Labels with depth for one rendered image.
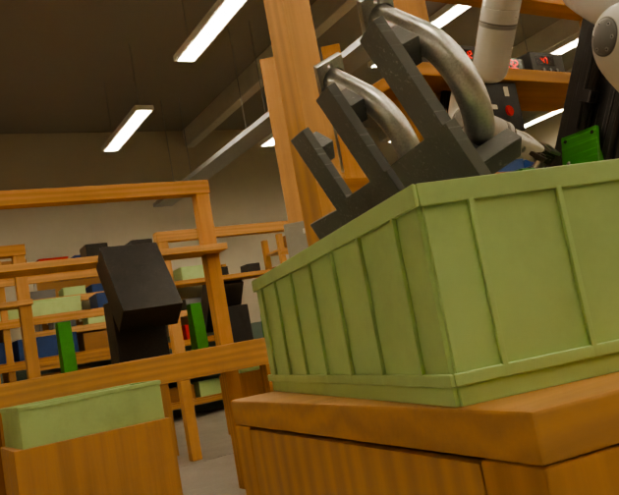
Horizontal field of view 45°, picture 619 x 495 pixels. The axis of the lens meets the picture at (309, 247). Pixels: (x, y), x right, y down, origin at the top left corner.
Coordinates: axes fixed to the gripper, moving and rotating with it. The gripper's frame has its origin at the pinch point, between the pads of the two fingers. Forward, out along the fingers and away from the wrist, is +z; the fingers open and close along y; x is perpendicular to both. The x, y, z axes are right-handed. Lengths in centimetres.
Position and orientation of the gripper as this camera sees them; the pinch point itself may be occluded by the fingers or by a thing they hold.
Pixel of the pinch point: (543, 154)
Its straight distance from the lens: 213.8
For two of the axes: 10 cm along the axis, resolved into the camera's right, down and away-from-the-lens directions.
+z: 8.3, 2.2, 5.1
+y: -3.3, -5.6, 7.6
